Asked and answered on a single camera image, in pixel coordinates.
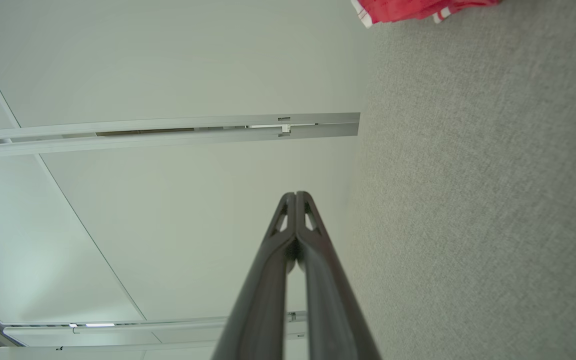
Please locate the grey fabric sofa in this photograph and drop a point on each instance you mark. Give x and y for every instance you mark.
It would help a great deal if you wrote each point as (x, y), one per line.
(493, 200)

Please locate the red jersey with white sleeves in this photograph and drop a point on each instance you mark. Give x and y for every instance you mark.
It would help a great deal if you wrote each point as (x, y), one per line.
(403, 9)

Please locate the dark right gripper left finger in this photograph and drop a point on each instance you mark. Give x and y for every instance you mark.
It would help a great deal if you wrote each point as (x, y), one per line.
(263, 300)

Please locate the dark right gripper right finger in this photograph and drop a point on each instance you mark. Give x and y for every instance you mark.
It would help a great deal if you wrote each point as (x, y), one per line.
(330, 310)

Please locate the white ceiling track rail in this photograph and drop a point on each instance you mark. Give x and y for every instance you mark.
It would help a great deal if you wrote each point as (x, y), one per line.
(168, 334)
(218, 137)

